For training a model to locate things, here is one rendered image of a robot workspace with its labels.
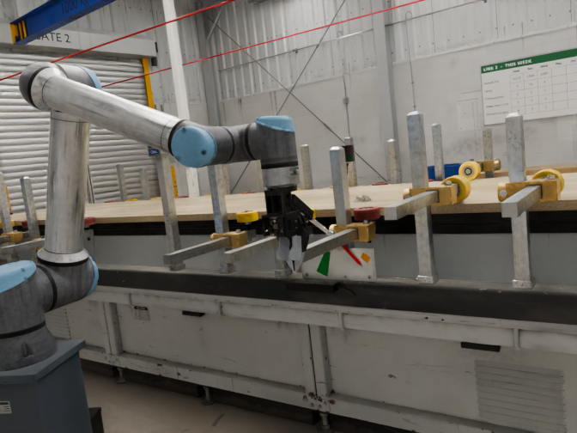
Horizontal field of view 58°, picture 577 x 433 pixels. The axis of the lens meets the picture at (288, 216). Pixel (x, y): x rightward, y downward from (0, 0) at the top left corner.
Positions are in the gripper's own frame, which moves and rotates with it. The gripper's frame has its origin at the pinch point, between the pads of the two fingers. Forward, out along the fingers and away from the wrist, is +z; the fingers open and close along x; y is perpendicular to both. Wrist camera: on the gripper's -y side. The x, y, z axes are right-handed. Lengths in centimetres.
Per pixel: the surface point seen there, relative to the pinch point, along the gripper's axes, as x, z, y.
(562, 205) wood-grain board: 54, -6, -48
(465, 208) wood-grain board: 29, -6, -48
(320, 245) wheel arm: 1.5, -2.9, -10.1
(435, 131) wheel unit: -9, -30, -141
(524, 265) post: 47, 7, -32
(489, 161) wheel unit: 15, -14, -141
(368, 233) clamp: 5.0, -1.9, -31.9
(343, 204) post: -2.5, -10.6, -32.3
